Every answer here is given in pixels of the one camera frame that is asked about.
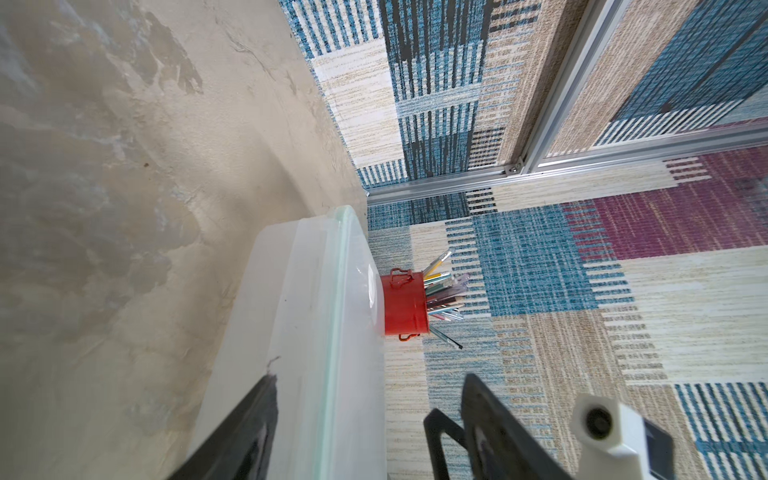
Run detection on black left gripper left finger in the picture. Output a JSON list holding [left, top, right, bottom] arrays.
[[170, 374, 278, 479]]

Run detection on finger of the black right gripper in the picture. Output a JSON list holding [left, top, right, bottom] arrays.
[[423, 408, 467, 480]]

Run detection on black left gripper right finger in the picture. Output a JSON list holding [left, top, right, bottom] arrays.
[[461, 373, 571, 480]]

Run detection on translucent white lunch box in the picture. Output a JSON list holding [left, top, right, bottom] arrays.
[[185, 206, 387, 479]]

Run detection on red pen holder cup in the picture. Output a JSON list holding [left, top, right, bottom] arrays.
[[381, 268, 429, 342]]

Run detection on pens in red cup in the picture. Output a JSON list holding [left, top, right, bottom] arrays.
[[422, 248, 470, 350]]

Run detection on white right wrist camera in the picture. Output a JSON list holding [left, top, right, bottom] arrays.
[[570, 394, 676, 479]]

